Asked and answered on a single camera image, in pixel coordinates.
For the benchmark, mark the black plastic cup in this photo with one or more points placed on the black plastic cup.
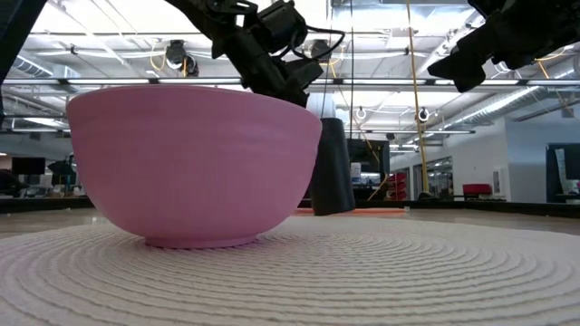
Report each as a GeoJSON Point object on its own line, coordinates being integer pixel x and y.
{"type": "Point", "coordinates": [333, 172]}

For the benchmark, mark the white bottle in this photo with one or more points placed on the white bottle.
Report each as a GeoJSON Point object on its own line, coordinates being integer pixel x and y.
{"type": "Point", "coordinates": [357, 169]}

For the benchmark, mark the black cabinet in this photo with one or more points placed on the black cabinet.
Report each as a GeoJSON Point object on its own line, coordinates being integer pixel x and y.
{"type": "Point", "coordinates": [369, 154]}

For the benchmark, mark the white round woven placemat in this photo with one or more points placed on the white round woven placemat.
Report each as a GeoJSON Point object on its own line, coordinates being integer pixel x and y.
{"type": "Point", "coordinates": [317, 280]}

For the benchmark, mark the pink plastic bowl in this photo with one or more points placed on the pink plastic bowl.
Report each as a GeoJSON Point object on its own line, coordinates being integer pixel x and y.
{"type": "Point", "coordinates": [195, 167]}

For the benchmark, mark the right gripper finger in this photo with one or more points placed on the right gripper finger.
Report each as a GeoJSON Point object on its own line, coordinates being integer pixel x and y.
{"type": "Point", "coordinates": [466, 63]}

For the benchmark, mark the red box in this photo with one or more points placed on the red box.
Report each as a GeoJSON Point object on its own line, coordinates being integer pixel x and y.
{"type": "Point", "coordinates": [476, 189]}

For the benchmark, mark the red storage bin stack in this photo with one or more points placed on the red storage bin stack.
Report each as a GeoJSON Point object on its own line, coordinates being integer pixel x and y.
{"type": "Point", "coordinates": [398, 185]}

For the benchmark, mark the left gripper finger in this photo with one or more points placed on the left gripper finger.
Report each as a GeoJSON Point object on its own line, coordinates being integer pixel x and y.
{"type": "Point", "coordinates": [306, 97]}
{"type": "Point", "coordinates": [283, 92]}

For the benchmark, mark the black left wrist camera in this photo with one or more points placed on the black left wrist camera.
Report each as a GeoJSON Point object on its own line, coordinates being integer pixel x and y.
{"type": "Point", "coordinates": [281, 27]}

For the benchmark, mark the black monitor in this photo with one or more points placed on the black monitor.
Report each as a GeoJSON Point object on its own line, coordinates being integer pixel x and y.
{"type": "Point", "coordinates": [28, 166]}

